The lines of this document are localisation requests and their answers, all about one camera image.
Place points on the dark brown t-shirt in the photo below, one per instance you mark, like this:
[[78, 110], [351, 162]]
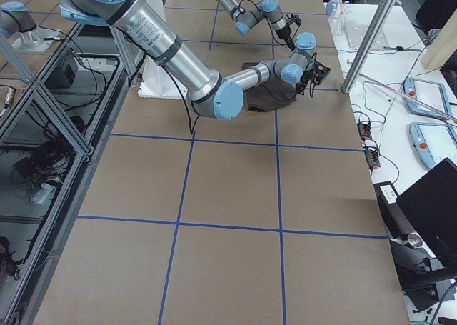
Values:
[[270, 95]]

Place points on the clear acrylic tray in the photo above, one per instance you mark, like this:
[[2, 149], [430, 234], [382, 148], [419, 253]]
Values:
[[350, 21]]

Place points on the long reacher grabber tool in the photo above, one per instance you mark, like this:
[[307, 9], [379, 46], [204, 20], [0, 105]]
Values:
[[410, 98]]

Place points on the aluminium frame post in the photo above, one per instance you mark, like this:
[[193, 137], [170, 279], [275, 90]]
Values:
[[377, 22]]

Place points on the black laptop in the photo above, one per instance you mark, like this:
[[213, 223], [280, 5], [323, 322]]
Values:
[[430, 207]]

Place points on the teach pendant tablet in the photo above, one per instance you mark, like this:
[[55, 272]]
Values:
[[428, 92], [433, 142]]

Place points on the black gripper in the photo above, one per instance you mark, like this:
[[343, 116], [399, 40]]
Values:
[[286, 36], [304, 78]]

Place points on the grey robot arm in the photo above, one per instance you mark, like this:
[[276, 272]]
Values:
[[211, 95], [247, 14]]

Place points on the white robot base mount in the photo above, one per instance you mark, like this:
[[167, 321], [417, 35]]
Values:
[[156, 83]]

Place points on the far teach pendant tablet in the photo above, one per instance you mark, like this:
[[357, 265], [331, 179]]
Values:
[[428, 92]]

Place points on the near teach pendant tablet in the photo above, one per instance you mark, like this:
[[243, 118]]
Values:
[[433, 142]]

